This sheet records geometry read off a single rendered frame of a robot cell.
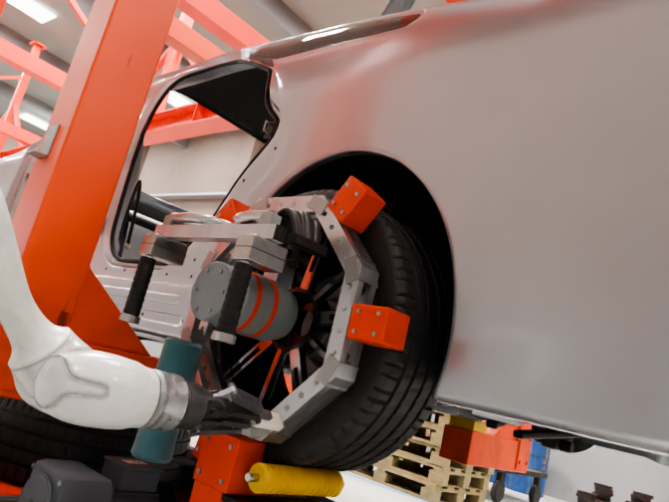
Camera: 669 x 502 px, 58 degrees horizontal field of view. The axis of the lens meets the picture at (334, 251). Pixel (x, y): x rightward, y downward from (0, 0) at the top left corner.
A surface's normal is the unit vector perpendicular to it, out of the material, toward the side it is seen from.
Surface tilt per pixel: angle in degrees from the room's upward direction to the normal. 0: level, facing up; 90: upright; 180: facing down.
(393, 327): 90
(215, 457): 90
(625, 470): 90
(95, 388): 85
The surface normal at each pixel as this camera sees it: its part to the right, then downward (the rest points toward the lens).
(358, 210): 0.46, 0.56
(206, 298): -0.64, -0.32
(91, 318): 0.73, 0.03
